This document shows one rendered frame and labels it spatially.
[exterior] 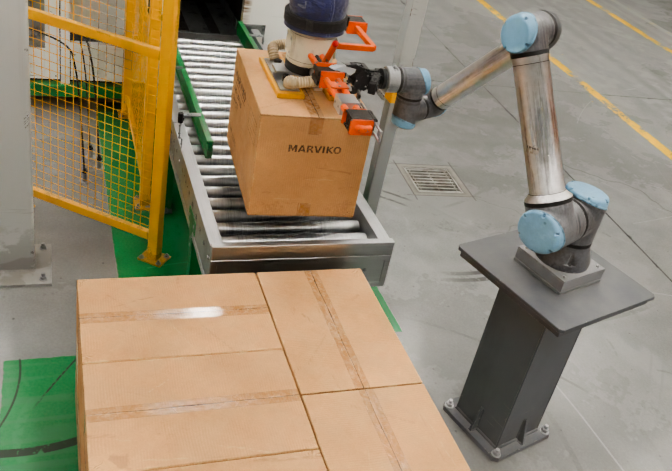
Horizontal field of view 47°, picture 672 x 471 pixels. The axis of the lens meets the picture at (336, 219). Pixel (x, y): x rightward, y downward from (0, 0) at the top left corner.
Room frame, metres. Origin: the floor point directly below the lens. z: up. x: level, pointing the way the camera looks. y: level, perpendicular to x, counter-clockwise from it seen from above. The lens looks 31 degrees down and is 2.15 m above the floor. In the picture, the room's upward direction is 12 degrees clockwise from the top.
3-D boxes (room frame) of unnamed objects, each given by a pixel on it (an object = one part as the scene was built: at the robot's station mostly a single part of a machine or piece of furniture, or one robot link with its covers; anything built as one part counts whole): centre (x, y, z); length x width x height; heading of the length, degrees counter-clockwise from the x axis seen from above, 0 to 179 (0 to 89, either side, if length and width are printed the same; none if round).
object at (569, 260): (2.30, -0.79, 0.86); 0.19 x 0.19 x 0.10
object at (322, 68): (2.48, 0.12, 1.21); 0.10 x 0.08 x 0.06; 112
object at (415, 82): (2.60, -0.16, 1.21); 0.12 x 0.09 x 0.10; 114
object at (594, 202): (2.30, -0.78, 0.99); 0.17 x 0.15 x 0.18; 140
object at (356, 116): (2.15, 0.00, 1.21); 0.08 x 0.07 x 0.05; 22
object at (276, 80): (2.67, 0.31, 1.11); 0.34 x 0.10 x 0.05; 22
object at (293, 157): (2.69, 0.23, 0.88); 0.60 x 0.40 x 0.40; 20
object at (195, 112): (3.65, 0.95, 0.60); 1.60 x 0.10 x 0.09; 24
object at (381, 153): (3.09, -0.14, 0.50); 0.07 x 0.07 x 1.00; 24
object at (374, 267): (2.36, 0.09, 0.47); 0.70 x 0.03 x 0.15; 114
